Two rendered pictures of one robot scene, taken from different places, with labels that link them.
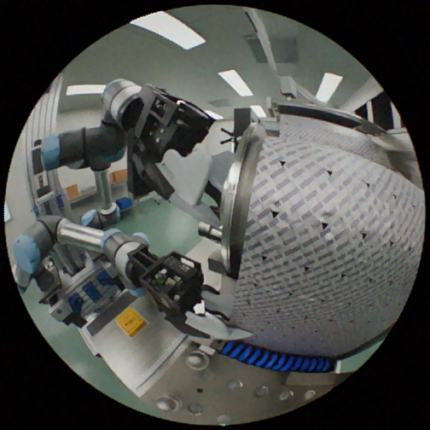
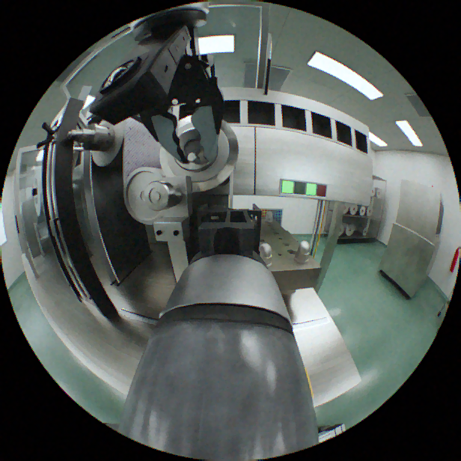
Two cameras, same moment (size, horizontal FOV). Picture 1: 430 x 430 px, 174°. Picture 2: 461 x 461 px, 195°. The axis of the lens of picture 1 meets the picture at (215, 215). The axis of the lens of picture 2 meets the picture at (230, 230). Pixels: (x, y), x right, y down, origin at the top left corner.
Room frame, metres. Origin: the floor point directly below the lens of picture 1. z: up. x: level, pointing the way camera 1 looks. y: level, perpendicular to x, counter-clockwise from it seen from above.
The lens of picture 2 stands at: (0.19, 0.20, 1.19)
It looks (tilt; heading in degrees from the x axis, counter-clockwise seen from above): 20 degrees down; 243
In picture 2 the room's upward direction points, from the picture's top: straight up
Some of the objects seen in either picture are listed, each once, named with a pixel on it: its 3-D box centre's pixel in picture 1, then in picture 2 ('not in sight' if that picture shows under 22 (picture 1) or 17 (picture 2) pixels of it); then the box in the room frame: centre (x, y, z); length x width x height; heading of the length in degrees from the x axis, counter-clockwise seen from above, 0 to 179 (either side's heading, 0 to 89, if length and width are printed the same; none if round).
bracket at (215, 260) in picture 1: (226, 282); (180, 260); (0.18, -0.02, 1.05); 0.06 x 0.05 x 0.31; 61
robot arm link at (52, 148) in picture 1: (72, 155); not in sight; (0.31, 0.48, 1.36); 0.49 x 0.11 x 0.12; 52
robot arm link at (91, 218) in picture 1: (91, 222); not in sight; (0.53, 0.76, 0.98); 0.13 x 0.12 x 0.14; 142
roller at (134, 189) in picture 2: not in sight; (170, 191); (0.17, -0.21, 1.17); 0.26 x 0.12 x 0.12; 61
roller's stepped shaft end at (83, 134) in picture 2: not in sight; (78, 135); (0.39, -0.09, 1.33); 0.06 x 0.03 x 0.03; 61
